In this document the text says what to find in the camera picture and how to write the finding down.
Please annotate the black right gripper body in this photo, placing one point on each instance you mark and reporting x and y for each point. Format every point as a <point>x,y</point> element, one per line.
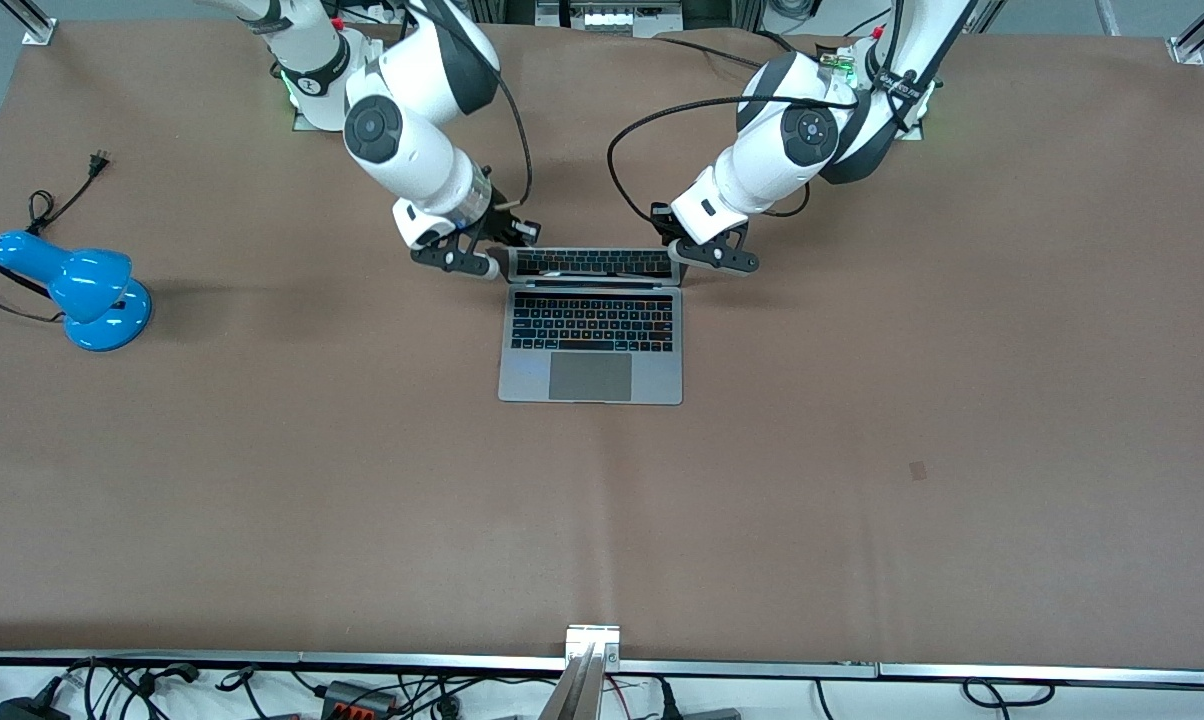
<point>499,222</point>

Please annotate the silver grey laptop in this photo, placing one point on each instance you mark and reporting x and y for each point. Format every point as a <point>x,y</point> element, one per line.
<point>592,345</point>

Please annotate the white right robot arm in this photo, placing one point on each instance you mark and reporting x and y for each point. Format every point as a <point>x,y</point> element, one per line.
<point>412,150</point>

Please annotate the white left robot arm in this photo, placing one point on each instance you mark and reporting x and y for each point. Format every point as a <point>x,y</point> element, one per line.
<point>772,150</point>

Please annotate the brown table cover mat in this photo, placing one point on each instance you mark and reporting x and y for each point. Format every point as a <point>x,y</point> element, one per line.
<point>862,350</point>

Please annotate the white power strip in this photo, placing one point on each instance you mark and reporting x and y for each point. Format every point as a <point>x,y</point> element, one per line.
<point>602,18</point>

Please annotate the blue desk lamp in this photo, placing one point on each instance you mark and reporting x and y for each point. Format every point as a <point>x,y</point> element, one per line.
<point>92,290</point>

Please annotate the aluminium centre profile bar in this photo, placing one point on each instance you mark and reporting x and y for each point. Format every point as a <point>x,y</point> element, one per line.
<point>587,670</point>

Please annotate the black orange power adapter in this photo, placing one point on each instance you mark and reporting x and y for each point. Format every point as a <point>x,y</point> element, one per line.
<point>357,697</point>

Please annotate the black plug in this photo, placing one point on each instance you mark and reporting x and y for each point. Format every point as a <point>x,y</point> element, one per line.
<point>177,672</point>
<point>667,705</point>

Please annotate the grey adapter box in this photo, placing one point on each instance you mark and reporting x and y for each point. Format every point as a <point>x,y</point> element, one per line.
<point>712,715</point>

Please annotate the aluminium table edge rail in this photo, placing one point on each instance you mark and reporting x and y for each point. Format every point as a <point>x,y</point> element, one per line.
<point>762,667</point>

